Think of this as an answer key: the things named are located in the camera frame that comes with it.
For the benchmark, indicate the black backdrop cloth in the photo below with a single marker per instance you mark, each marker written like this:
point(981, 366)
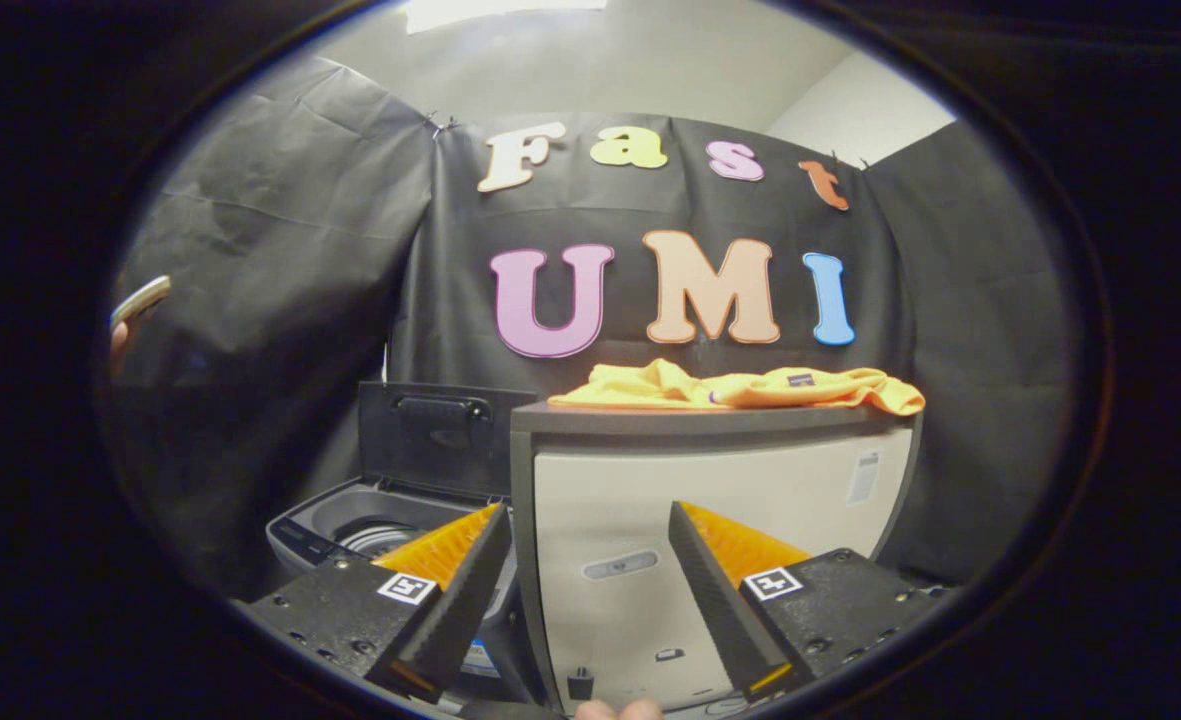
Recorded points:
point(290, 300)

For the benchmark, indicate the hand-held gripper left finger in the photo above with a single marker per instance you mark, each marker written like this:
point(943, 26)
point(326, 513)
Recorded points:
point(470, 590)

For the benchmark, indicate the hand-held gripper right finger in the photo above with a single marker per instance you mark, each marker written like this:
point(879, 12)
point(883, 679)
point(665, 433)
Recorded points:
point(715, 600)

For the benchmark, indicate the grey washing machine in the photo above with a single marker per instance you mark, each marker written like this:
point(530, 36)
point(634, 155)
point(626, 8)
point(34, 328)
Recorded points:
point(330, 520)

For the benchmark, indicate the beige cabinet with dark frame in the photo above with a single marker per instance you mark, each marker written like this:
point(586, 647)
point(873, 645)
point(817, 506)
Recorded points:
point(610, 480)

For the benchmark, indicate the orange yellow shirt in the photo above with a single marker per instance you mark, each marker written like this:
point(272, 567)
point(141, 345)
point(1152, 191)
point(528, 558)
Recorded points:
point(740, 388)

